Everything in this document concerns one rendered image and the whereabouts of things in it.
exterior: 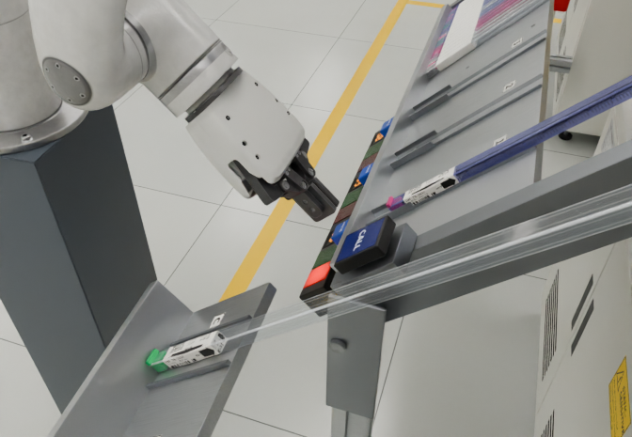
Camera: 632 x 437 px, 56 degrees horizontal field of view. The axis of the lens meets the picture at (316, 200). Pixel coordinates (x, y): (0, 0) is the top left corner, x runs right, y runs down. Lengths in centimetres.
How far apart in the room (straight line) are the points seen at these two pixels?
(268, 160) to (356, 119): 157
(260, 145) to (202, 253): 108
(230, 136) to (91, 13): 16
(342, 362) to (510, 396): 87
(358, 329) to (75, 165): 51
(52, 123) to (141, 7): 35
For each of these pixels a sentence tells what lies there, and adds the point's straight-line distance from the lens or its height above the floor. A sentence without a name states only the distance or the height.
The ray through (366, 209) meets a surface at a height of 73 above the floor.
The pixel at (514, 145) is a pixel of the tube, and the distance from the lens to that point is 53.
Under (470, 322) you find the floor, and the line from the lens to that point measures 149.
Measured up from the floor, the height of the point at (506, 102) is 83.
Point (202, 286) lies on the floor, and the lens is 155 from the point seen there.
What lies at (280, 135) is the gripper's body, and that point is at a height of 81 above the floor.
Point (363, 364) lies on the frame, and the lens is 56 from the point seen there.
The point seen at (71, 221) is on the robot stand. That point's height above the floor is 58.
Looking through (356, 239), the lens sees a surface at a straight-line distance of 50.
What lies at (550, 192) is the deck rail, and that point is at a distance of 44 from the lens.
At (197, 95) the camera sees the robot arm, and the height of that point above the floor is 86.
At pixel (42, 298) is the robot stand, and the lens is 104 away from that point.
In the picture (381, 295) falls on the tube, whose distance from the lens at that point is 35.
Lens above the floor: 114
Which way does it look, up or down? 40 degrees down
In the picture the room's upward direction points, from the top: straight up
